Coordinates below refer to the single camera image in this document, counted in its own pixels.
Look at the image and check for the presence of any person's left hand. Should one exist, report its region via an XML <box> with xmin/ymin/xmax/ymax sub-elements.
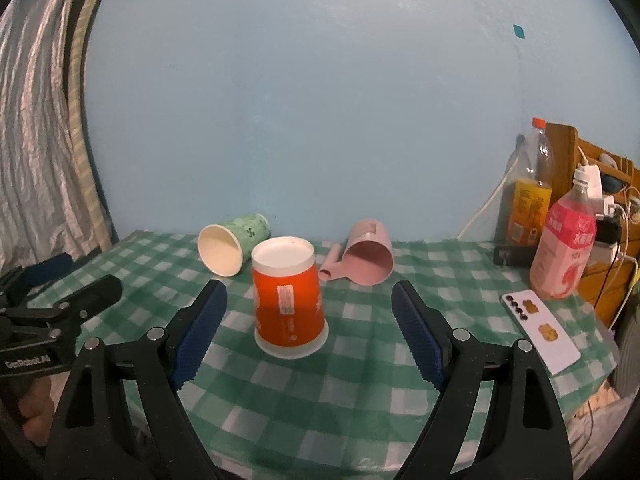
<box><xmin>16</xmin><ymin>374</ymin><xmax>68</xmax><ymax>447</ymax></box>

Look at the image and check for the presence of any wooden shelf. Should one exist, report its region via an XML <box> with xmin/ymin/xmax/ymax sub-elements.
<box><xmin>544</xmin><ymin>122</ymin><xmax>640</xmax><ymax>330</ymax></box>

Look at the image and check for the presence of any pink plastic mug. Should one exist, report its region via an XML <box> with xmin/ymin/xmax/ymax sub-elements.
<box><xmin>318</xmin><ymin>218</ymin><xmax>396</xmax><ymax>287</ymax></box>

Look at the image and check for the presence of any green checked tablecloth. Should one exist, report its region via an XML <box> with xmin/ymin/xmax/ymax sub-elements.
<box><xmin>0</xmin><ymin>229</ymin><xmax>622</xmax><ymax>477</ymax></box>

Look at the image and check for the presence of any beige cloth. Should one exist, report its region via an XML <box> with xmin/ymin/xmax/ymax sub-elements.
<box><xmin>565</xmin><ymin>380</ymin><xmax>632</xmax><ymax>466</ymax></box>

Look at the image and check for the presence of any orange soda bottle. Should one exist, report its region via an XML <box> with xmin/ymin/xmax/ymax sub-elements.
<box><xmin>505</xmin><ymin>117</ymin><xmax>556</xmax><ymax>249</ymax></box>

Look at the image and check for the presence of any pink drink bottle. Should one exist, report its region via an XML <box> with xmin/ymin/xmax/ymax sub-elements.
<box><xmin>528</xmin><ymin>167</ymin><xmax>599</xmax><ymax>302</ymax></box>

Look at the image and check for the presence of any orange cup with white rim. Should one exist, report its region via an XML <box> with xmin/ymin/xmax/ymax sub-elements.
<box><xmin>251</xmin><ymin>235</ymin><xmax>330</xmax><ymax>360</ymax></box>

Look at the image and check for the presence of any green patterned paper cup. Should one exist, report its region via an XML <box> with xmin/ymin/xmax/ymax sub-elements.
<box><xmin>197</xmin><ymin>212</ymin><xmax>272</xmax><ymax>278</ymax></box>

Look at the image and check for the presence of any black power adapter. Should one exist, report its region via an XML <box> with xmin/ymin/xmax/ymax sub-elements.
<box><xmin>594</xmin><ymin>217</ymin><xmax>624</xmax><ymax>247</ymax></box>

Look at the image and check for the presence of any white charger plug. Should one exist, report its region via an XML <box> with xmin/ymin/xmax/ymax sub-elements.
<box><xmin>575</xmin><ymin>147</ymin><xmax>607</xmax><ymax>207</ymax></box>

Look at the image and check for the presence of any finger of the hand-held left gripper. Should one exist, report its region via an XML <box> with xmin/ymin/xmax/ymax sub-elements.
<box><xmin>0</xmin><ymin>274</ymin><xmax>124</xmax><ymax>356</ymax></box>
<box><xmin>0</xmin><ymin>252</ymin><xmax>74</xmax><ymax>307</ymax></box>

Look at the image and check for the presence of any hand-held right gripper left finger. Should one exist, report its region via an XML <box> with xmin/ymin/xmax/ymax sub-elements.
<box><xmin>45</xmin><ymin>279</ymin><xmax>229</xmax><ymax>480</ymax></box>

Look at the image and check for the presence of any black rectangular box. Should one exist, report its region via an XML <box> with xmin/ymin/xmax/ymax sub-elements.
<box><xmin>493</xmin><ymin>244</ymin><xmax>539</xmax><ymax>267</ymax></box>

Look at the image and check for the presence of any silver striped curtain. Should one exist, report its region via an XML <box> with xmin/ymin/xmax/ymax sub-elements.
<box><xmin>0</xmin><ymin>0</ymin><xmax>108</xmax><ymax>272</ymax></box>

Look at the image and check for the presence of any white cable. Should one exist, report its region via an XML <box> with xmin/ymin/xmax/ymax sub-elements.
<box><xmin>456</xmin><ymin>152</ymin><xmax>523</xmax><ymax>240</ymax></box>

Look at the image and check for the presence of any white smartphone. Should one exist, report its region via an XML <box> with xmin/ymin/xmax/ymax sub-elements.
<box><xmin>500</xmin><ymin>289</ymin><xmax>582</xmax><ymax>376</ymax></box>

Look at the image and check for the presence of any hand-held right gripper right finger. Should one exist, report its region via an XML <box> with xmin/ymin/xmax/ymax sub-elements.
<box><xmin>391</xmin><ymin>280</ymin><xmax>574</xmax><ymax>480</ymax></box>

